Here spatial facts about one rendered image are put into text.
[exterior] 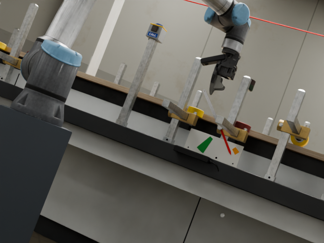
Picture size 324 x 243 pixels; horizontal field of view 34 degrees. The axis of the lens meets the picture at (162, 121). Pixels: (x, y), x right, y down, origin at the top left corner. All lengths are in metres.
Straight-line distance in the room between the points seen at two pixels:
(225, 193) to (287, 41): 4.72
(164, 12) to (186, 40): 0.42
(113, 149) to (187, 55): 3.95
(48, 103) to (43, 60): 0.15
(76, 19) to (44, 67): 0.30
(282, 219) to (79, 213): 1.09
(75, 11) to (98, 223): 1.20
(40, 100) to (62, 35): 0.33
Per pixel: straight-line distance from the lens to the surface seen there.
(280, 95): 6.86
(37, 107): 1.82
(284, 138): 2.36
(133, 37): 6.28
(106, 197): 2.79
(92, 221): 2.81
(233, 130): 2.27
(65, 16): 2.06
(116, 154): 2.56
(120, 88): 2.78
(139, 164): 2.51
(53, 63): 1.84
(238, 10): 2.22
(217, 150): 2.39
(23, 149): 1.79
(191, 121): 2.44
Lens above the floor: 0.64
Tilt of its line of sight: 3 degrees up
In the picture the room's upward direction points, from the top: 21 degrees clockwise
